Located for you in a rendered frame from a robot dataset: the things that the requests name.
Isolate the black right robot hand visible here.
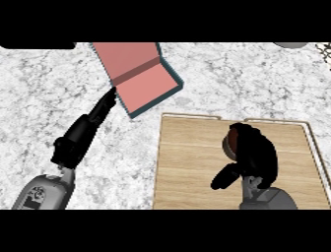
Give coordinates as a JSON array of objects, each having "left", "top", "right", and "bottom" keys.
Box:
[{"left": 209, "top": 122, "right": 280, "bottom": 191}]

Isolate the wooden tray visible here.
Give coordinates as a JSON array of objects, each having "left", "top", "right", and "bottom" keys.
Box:
[{"left": 151, "top": 112, "right": 331, "bottom": 211}]

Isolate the pink cardboard box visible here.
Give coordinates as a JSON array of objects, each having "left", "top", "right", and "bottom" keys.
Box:
[{"left": 90, "top": 42, "right": 186, "bottom": 119}]

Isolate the grey round object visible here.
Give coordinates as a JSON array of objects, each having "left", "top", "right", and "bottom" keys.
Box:
[{"left": 272, "top": 42, "right": 308, "bottom": 49}]

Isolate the black flat appliance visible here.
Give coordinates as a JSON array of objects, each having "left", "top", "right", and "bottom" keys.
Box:
[{"left": 0, "top": 42, "right": 77, "bottom": 50}]

